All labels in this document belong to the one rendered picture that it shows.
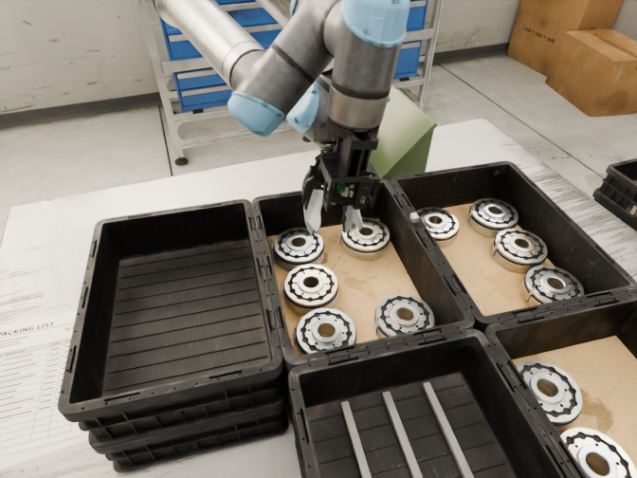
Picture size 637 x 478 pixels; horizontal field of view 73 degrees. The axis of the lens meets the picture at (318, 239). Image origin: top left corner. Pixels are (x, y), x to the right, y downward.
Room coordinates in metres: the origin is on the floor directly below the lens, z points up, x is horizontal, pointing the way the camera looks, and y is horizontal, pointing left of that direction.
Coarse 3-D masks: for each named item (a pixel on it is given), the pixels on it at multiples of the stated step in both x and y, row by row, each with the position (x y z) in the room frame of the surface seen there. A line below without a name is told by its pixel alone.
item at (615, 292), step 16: (400, 176) 0.77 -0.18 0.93; (416, 176) 0.77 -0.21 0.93; (432, 176) 0.78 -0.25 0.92; (400, 192) 0.72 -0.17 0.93; (560, 208) 0.67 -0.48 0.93; (416, 224) 0.62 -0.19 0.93; (576, 224) 0.62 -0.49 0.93; (432, 240) 0.57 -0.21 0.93; (592, 240) 0.57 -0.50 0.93; (608, 256) 0.53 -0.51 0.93; (448, 272) 0.49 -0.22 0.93; (624, 272) 0.49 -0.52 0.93; (464, 288) 0.46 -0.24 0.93; (624, 288) 0.46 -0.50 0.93; (544, 304) 0.42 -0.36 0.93; (560, 304) 0.42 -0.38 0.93; (576, 304) 0.42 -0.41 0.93; (480, 320) 0.39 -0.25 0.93; (496, 320) 0.39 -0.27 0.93
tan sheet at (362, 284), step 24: (336, 240) 0.68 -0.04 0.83; (336, 264) 0.61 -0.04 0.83; (360, 264) 0.61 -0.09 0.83; (384, 264) 0.61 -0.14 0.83; (360, 288) 0.54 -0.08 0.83; (384, 288) 0.54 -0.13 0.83; (408, 288) 0.54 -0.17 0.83; (288, 312) 0.48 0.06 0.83; (360, 312) 0.48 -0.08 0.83; (360, 336) 0.43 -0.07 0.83
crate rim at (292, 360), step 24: (288, 192) 0.72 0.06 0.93; (408, 216) 0.64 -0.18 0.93; (264, 240) 0.57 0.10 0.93; (264, 264) 0.51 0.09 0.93; (432, 264) 0.51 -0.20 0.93; (456, 288) 0.46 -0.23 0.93; (288, 336) 0.37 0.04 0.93; (408, 336) 0.37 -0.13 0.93; (432, 336) 0.37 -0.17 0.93; (288, 360) 0.32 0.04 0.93; (312, 360) 0.32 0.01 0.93
